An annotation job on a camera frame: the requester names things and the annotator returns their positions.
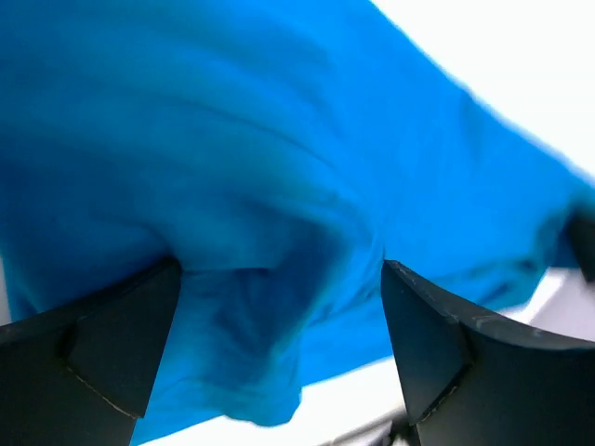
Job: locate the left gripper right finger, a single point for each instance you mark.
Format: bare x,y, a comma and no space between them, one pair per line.
470,376

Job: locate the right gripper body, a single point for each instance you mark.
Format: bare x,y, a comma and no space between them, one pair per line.
581,235

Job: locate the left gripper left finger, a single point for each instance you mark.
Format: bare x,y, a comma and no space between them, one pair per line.
82,374

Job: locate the blue t-shirt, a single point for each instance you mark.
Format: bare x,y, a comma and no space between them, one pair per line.
280,151

